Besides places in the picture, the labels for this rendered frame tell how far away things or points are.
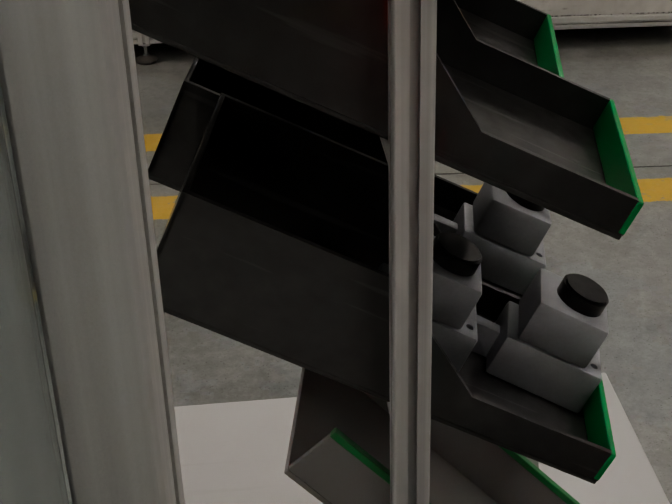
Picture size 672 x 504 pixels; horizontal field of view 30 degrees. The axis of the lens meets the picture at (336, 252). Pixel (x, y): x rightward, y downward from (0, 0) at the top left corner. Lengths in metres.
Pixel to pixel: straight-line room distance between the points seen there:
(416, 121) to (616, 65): 3.99
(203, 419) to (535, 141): 0.71
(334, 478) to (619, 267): 2.60
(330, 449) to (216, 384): 2.13
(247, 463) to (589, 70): 3.39
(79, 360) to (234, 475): 1.10
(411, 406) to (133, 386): 0.52
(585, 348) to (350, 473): 0.16
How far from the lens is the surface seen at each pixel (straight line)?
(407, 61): 0.57
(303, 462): 0.74
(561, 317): 0.74
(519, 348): 0.75
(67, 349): 0.16
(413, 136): 0.59
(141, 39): 4.62
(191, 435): 1.31
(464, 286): 0.71
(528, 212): 0.86
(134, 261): 0.15
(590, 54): 4.66
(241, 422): 1.32
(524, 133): 0.70
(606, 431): 0.75
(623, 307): 3.14
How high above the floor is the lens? 1.66
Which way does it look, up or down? 30 degrees down
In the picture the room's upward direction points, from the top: 2 degrees counter-clockwise
